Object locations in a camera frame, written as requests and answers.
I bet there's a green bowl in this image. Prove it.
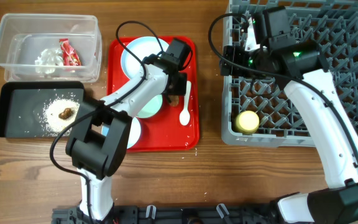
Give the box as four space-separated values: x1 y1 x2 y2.
136 95 163 118

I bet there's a red snack wrapper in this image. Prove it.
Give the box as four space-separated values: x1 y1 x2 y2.
59 39 81 66

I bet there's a light blue small bowl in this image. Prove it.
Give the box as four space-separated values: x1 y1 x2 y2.
102 116 141 153

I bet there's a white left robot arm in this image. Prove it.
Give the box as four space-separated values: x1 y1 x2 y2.
65 38 193 223

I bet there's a clear plastic waste bin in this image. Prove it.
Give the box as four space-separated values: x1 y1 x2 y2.
0 14 103 83

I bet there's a light blue plate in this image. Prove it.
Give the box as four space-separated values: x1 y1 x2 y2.
121 36 168 79

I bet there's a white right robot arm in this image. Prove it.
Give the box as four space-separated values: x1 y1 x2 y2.
219 6 358 223

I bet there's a grey dishwasher rack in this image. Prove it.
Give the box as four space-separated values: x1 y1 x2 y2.
221 1 358 147

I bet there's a black plastic tray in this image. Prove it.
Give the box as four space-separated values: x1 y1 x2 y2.
0 81 85 138

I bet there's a pile of white rice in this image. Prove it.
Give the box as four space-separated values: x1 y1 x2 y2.
40 98 80 134

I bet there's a red serving tray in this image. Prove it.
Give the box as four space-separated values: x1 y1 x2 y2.
106 36 200 152

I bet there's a white tissue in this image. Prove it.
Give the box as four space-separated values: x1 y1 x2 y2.
35 48 63 74

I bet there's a yellow plastic cup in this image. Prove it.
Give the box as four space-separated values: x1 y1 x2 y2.
234 111 260 134

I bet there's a white plastic spoon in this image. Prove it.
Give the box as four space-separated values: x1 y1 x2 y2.
179 81 191 126

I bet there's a brown food scrap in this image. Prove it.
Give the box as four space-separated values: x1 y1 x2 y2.
58 108 74 120

